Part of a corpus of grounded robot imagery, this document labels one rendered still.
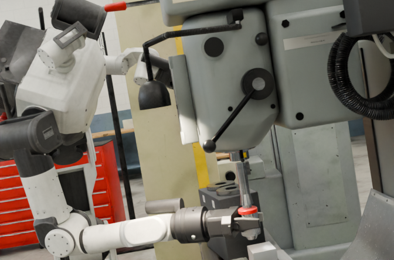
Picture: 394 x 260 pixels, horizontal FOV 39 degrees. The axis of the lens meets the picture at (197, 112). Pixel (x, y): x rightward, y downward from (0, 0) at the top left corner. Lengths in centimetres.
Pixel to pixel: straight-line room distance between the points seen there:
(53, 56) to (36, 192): 35
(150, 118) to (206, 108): 182
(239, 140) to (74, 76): 51
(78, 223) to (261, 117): 58
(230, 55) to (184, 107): 17
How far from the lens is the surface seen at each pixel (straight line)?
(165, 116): 305
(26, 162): 146
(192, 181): 309
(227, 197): 160
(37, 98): 152
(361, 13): 102
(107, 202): 591
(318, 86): 125
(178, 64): 130
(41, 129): 145
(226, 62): 123
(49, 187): 148
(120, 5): 143
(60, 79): 153
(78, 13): 168
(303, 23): 125
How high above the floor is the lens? 148
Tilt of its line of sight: 3 degrees down
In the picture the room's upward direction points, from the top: 9 degrees counter-clockwise
